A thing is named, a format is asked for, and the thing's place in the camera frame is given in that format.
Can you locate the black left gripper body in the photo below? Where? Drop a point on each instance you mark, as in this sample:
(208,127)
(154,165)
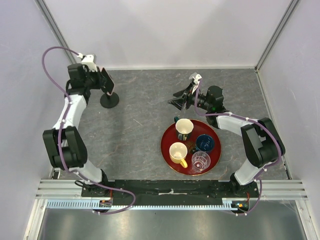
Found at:
(94,80)

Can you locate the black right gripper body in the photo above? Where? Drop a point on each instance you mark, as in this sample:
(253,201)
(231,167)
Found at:
(191,97)

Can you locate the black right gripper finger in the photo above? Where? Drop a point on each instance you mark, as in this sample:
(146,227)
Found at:
(178,102)
(187,91)

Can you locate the pink smartphone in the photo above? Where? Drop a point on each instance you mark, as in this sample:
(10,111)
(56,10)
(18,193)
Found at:
(107,84)

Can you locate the black phone stand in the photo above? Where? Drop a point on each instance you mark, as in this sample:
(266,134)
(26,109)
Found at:
(109,101)

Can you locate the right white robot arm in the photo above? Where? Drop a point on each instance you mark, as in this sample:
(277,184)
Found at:
(262,144)

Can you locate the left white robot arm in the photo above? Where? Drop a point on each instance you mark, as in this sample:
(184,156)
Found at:
(64,145)

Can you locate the green mug white inside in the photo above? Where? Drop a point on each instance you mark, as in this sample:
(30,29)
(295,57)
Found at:
(184,128)

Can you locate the red round tray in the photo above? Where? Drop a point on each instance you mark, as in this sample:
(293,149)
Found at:
(169,137)

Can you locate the blue mug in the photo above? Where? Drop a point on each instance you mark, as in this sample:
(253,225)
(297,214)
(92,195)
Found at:
(204,143)

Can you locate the yellow mug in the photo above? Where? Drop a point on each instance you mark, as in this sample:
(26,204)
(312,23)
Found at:
(178,153)

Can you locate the clear glass tumbler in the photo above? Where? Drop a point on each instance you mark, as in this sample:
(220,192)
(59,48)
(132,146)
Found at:
(200,161)

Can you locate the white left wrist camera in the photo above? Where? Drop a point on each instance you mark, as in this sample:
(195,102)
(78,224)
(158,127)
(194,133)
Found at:
(89,60)

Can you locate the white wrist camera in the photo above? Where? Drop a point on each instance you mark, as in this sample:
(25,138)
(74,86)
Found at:
(89,60)
(195,78)

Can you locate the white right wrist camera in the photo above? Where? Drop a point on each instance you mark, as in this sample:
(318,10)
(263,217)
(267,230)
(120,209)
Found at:
(195,78)

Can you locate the aluminium frame rail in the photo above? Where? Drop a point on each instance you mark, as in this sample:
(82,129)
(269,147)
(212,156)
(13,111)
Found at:
(48,16)

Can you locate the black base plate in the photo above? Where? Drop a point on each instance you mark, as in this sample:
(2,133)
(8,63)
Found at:
(184,193)

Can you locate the blue slotted cable duct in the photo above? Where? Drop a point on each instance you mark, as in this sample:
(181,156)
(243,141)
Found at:
(88,204)

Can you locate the right aluminium frame post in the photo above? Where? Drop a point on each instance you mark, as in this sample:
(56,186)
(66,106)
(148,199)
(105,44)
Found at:
(277,33)

